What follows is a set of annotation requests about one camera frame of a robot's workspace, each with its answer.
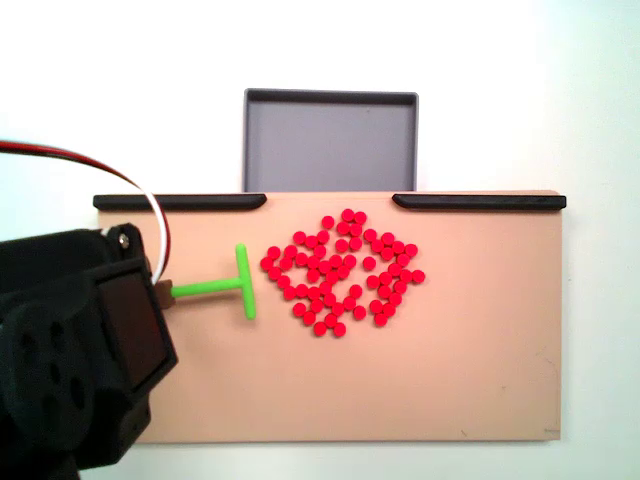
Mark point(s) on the green T-shaped pusher tool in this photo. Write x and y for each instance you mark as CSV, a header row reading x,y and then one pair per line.
x,y
215,287

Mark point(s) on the black edge guard strip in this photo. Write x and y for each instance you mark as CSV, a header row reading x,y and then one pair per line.
x,y
200,202
480,202

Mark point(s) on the red cylinder granules heap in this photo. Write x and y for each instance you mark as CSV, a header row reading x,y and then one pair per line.
x,y
325,266

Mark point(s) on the beige flat board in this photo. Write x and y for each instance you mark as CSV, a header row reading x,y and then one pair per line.
x,y
350,380

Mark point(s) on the grey shallow tray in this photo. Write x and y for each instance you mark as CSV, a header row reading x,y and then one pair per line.
x,y
330,145

